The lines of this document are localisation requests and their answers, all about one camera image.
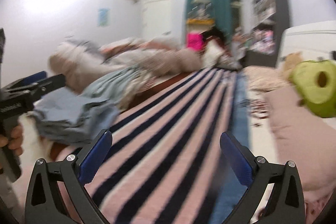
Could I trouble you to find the grey-blue fleece pants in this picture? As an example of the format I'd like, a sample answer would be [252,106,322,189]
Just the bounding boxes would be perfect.
[31,88,119,146]

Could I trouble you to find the person's left hand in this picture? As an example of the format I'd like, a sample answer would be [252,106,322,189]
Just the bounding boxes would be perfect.
[0,123,23,156]

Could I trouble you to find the pink knitted pillow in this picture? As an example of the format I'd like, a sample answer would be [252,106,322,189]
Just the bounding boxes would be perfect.
[264,86,335,223]

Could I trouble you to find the grey-green striped garment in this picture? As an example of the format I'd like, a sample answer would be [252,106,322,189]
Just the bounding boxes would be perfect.
[81,65,157,111]

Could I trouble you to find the beige crumpled duvet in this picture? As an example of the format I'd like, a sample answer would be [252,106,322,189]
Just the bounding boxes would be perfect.
[49,36,203,93]

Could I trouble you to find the striped pink navy blanket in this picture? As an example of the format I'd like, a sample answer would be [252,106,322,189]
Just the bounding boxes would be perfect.
[86,68,249,223]

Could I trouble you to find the green avocado plush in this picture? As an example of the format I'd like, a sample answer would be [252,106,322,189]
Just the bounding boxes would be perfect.
[289,60,335,118]

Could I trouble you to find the floral pillow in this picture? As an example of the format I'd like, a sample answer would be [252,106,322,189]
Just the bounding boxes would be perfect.
[243,66,290,92]

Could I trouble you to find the pink shopping bag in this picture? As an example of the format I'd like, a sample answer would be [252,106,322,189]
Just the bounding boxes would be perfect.
[186,32,205,52]

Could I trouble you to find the white cushion on chair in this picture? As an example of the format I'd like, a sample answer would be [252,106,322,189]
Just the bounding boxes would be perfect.
[202,40,224,68]

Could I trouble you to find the teal curtain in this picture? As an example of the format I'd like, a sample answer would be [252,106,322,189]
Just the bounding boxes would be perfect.
[184,0,233,41]

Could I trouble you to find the dark shelving unit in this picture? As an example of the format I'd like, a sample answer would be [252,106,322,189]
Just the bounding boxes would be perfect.
[244,0,290,68]

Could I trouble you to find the blue wall poster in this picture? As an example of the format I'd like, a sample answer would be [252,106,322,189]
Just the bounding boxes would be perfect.
[98,8,109,27]

